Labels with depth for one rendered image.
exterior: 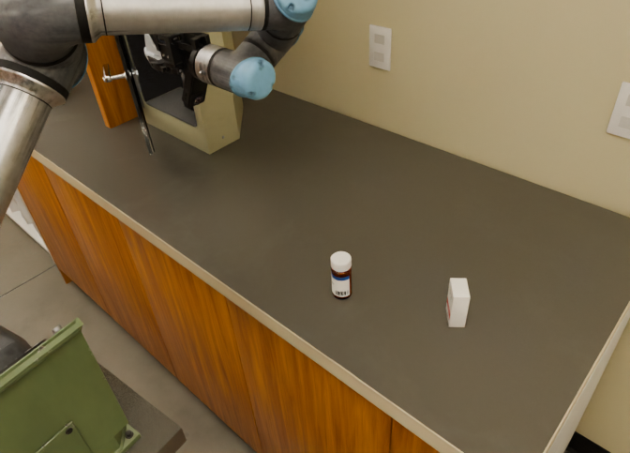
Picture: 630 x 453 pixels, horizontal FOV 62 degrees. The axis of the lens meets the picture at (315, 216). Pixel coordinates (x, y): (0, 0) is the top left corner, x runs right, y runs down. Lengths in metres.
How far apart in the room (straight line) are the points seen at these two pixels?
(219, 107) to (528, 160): 0.80
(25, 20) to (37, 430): 0.55
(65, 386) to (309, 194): 0.74
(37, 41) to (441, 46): 0.90
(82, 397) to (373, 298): 0.53
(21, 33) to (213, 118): 0.68
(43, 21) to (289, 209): 0.65
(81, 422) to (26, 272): 2.10
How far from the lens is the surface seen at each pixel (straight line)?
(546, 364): 0.97
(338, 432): 1.20
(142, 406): 0.94
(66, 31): 0.87
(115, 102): 1.72
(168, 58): 1.14
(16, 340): 0.81
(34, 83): 0.95
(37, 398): 0.74
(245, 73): 0.96
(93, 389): 0.79
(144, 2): 0.87
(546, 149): 1.35
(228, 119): 1.49
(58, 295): 2.66
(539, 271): 1.12
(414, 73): 1.45
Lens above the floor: 1.69
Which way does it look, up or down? 39 degrees down
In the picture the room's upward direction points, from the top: 4 degrees counter-clockwise
